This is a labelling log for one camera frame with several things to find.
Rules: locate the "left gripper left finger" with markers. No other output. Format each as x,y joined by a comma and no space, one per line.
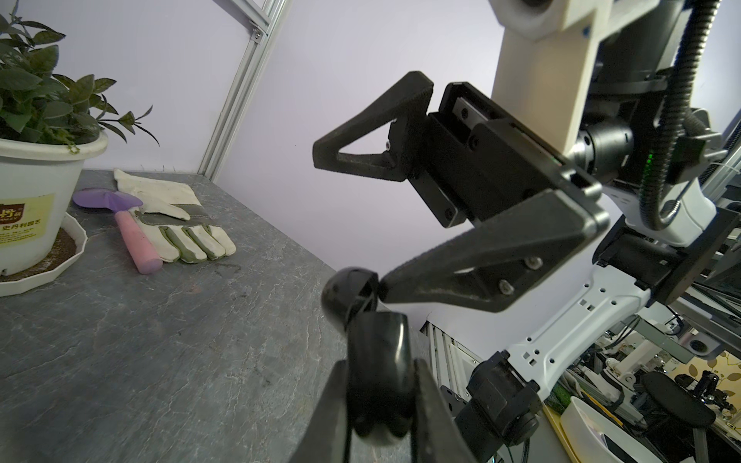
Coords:
328,435

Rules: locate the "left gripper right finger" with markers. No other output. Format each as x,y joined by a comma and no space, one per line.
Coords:
435,436

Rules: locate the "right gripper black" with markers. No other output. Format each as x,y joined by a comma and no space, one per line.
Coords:
476,162

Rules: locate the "black earbud charging case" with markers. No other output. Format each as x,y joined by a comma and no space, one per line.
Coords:
381,380

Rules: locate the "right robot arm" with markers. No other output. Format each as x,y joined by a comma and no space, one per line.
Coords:
588,136

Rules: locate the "purple pink garden trowel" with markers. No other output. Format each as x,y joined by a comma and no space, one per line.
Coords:
141,251

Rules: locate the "white plant saucer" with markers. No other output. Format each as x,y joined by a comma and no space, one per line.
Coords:
67,249

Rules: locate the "potted green plant white pot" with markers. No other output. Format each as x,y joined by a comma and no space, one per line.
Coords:
50,125

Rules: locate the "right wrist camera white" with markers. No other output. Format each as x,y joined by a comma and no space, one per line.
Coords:
547,58

